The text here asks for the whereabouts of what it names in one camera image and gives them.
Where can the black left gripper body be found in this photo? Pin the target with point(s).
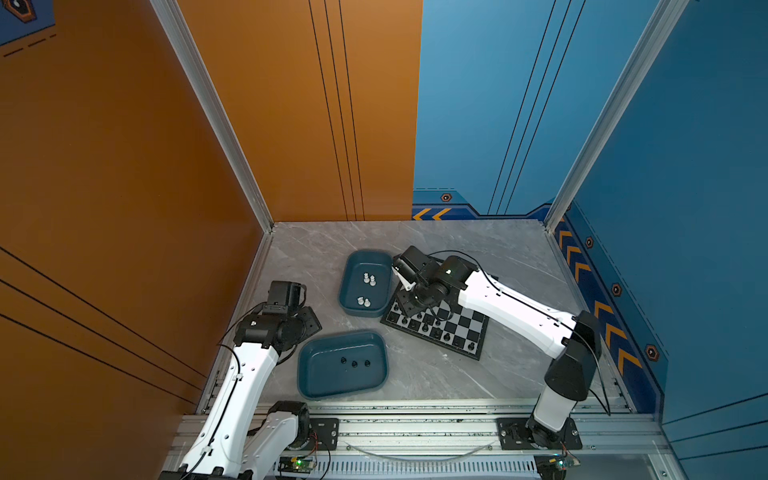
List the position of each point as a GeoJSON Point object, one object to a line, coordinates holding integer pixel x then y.
{"type": "Point", "coordinates": [305, 324]}

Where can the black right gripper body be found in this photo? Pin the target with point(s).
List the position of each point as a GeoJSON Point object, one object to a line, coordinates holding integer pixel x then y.
{"type": "Point", "coordinates": [414, 300]}

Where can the black and silver chessboard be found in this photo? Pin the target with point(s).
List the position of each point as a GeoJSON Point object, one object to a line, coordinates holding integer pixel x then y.
{"type": "Point", "coordinates": [461, 331]}

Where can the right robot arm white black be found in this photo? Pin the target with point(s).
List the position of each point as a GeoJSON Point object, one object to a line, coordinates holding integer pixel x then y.
{"type": "Point", "coordinates": [571, 340]}

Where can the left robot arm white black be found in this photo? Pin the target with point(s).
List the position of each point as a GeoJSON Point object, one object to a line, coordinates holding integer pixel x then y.
{"type": "Point", "coordinates": [220, 450]}

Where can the teal tray with white pieces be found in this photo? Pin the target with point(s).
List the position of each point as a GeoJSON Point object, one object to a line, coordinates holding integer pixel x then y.
{"type": "Point", "coordinates": [366, 286]}

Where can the teal tray with black pieces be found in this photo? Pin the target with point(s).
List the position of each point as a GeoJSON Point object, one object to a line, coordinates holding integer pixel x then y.
{"type": "Point", "coordinates": [320, 374]}

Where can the green circuit board left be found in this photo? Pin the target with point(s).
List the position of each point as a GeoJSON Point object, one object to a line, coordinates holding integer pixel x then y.
{"type": "Point", "coordinates": [301, 466]}

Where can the green circuit board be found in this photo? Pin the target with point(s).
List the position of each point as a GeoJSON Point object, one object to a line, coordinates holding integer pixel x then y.
{"type": "Point", "coordinates": [556, 467]}
{"type": "Point", "coordinates": [301, 466]}

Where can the green circuit board right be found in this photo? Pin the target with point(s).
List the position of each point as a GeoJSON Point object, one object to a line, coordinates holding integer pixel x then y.
{"type": "Point", "coordinates": [556, 467]}

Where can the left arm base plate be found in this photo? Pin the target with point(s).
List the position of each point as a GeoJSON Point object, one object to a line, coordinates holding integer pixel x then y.
{"type": "Point", "coordinates": [317, 432]}

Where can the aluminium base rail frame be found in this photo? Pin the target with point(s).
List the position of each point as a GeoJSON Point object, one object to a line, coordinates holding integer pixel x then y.
{"type": "Point", "coordinates": [457, 439]}

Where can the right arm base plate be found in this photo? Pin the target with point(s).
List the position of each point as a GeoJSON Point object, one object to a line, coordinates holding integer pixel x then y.
{"type": "Point", "coordinates": [517, 433]}

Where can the aluminium corner post left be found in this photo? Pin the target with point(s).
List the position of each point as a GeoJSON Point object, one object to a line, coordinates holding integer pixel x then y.
{"type": "Point", "coordinates": [177, 31]}

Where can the aluminium corner post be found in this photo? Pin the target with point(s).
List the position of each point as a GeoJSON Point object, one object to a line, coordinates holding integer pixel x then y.
{"type": "Point", "coordinates": [177, 31]}
{"type": "Point", "coordinates": [650, 43]}

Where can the aluminium corner post right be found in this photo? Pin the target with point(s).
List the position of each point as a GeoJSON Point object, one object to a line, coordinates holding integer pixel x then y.
{"type": "Point", "coordinates": [650, 43]}

